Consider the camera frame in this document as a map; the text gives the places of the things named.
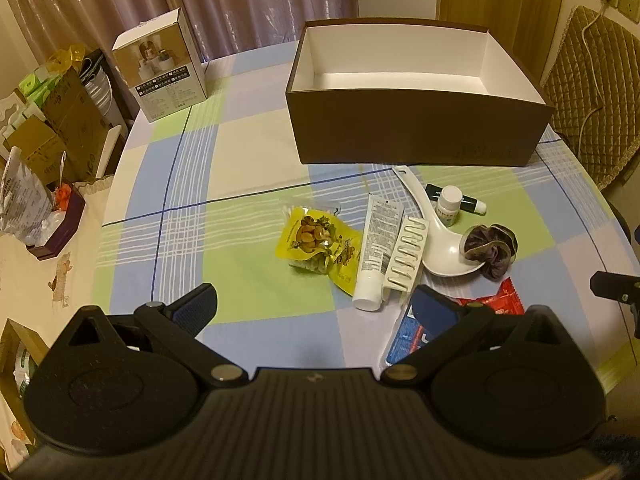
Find red snack packet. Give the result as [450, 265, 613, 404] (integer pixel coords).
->
[456, 278, 525, 315]

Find white rice spoon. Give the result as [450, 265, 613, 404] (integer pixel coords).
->
[393, 166, 483, 278]

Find clear plastic ampoule tray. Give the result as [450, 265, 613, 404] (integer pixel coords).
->
[383, 217, 430, 294]

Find brown velvet scrunchie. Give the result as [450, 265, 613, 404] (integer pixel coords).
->
[459, 223, 518, 280]

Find small white pill bottle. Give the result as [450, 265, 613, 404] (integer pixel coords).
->
[436, 185, 462, 228]

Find dark green lip gel tube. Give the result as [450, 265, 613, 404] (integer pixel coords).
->
[425, 183, 487, 216]

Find white cream tube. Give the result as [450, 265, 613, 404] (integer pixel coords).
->
[352, 194, 404, 312]

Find yellow snack pouch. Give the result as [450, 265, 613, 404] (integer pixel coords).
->
[276, 206, 362, 296]

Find white plastic bag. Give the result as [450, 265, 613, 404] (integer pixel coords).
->
[1, 146, 53, 246]

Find quilted gold chair cushion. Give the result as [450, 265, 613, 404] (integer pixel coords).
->
[542, 6, 639, 190]

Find brown cardboard boxes stack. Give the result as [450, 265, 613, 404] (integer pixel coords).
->
[1, 68, 108, 185]

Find large brown cardboard box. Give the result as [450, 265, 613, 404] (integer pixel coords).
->
[285, 18, 554, 167]

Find white product carton box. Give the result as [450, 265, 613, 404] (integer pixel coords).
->
[112, 8, 207, 122]

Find green tissue packs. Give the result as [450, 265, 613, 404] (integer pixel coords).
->
[17, 65, 61, 108]

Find white power cable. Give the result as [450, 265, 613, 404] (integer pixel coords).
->
[577, 0, 614, 162]

